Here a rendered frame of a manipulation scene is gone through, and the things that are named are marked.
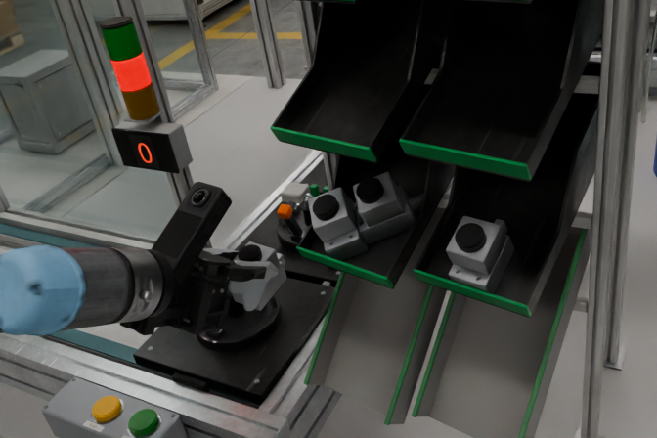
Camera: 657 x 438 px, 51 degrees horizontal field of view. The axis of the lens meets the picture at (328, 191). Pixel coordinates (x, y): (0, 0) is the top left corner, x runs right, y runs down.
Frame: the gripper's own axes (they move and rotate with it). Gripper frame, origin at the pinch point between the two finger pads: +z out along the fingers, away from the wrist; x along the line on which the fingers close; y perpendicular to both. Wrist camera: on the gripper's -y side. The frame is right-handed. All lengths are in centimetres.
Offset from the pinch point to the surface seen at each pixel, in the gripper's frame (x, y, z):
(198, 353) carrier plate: -12.7, 18.2, 9.5
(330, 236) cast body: 12.2, -6.3, -4.2
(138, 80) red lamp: -31.3, -20.1, 4.1
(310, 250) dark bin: 9.5, -3.8, -3.3
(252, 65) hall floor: -258, -68, 327
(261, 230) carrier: -23.5, 1.2, 34.8
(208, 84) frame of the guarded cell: -101, -30, 101
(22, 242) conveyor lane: -76, 17, 24
